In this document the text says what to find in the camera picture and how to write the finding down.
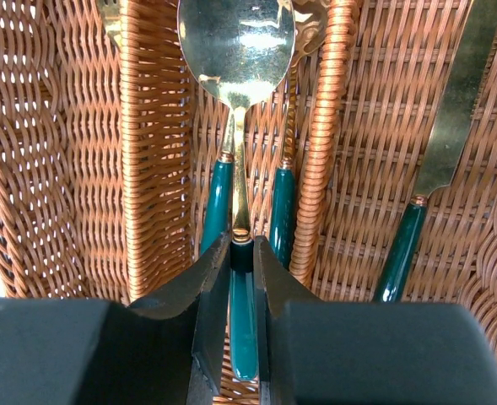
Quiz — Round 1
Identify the small gold spoon green handle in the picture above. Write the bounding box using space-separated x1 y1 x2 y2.
269 0 331 268

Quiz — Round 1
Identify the gold knife green handle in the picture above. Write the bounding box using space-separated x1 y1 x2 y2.
372 1 497 303

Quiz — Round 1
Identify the brown wicker cutlery tray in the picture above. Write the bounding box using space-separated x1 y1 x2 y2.
0 0 497 405

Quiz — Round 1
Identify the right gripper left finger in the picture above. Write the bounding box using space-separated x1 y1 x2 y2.
0 234 230 404

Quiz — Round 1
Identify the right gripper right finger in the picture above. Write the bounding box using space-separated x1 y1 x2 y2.
253 236 497 404

